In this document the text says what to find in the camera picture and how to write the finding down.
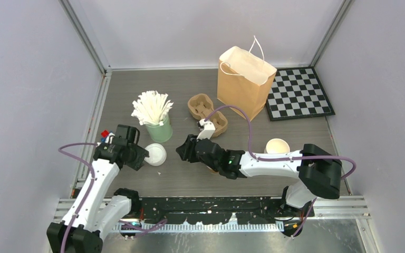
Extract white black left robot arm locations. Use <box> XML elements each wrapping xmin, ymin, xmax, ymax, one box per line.
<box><xmin>46</xmin><ymin>124</ymin><xmax>149</xmax><ymax>252</ymax></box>

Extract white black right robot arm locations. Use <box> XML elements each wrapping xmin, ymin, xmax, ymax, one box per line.
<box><xmin>176</xmin><ymin>134</ymin><xmax>342</xmax><ymax>216</ymax></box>

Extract stacked paper coffee cups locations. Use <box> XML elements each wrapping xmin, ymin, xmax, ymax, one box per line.
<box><xmin>264</xmin><ymin>138</ymin><xmax>290</xmax><ymax>154</ymax></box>

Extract brown paper takeout bag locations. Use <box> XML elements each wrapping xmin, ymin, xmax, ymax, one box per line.
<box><xmin>217</xmin><ymin>37</ymin><xmax>277</xmax><ymax>120</ymax></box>

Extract red blue toy car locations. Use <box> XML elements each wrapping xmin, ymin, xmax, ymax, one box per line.
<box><xmin>101</xmin><ymin>130</ymin><xmax>111</xmax><ymax>142</ymax></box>

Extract white cup lid stack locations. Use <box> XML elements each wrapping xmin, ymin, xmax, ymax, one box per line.
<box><xmin>144</xmin><ymin>143</ymin><xmax>167</xmax><ymax>167</ymax></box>

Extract green straw holder cup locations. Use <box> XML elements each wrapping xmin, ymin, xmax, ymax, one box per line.
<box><xmin>145</xmin><ymin>115</ymin><xmax>173</xmax><ymax>143</ymax></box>

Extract white paper straw bundle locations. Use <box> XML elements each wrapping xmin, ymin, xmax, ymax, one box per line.
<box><xmin>131</xmin><ymin>91</ymin><xmax>173</xmax><ymax>126</ymax></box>

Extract brown cardboard cup carrier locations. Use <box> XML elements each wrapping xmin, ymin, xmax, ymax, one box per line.
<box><xmin>187</xmin><ymin>93</ymin><xmax>228</xmax><ymax>137</ymax></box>

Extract black white checkerboard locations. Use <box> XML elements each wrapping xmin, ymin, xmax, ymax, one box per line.
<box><xmin>265</xmin><ymin>67</ymin><xmax>335</xmax><ymax>121</ymax></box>

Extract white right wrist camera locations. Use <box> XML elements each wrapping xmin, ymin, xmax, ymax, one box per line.
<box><xmin>197</xmin><ymin>119</ymin><xmax>216</xmax><ymax>140</ymax></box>

